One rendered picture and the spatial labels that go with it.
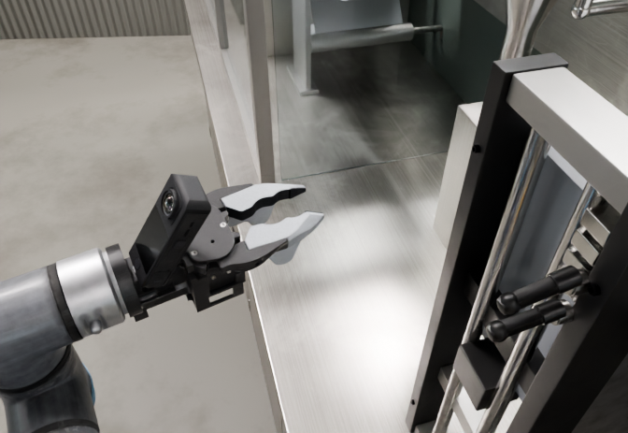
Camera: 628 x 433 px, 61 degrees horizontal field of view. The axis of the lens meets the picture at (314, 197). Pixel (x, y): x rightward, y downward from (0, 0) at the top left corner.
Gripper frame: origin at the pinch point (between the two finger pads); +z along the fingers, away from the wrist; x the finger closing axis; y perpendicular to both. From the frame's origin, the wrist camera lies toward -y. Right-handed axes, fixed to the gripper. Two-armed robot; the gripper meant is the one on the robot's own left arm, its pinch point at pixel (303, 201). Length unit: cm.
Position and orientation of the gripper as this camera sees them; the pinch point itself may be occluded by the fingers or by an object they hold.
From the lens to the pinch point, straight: 56.7
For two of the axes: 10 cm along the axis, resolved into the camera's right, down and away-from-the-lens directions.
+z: 8.8, -3.2, 3.6
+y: -0.7, 6.6, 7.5
